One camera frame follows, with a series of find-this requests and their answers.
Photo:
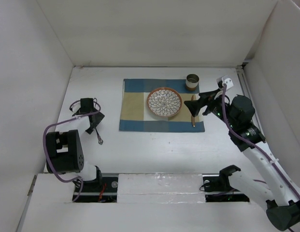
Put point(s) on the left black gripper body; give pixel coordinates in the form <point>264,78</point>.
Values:
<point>98,118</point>

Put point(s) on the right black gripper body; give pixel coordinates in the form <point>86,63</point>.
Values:
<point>217,109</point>

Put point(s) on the copper table knife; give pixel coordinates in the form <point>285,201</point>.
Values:
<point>193,118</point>

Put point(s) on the white brown metal cup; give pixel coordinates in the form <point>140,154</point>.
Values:
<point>192,82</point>

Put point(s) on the orange rimmed patterned plate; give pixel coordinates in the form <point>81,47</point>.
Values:
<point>164,102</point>

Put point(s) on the silver fork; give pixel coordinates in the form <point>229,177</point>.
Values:
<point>100,141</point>

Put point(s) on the blue beige checked placemat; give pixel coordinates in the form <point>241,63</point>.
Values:
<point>137,116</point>

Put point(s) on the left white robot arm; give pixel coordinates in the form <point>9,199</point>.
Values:
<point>62,143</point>

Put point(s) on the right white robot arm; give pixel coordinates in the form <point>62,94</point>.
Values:
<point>280,199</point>

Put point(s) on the aluminium rail right side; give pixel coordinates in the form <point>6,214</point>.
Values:
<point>246,92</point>

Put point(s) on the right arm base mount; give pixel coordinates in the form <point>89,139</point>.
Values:
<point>217,188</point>

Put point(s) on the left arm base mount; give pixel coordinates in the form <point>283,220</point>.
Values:
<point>95,187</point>

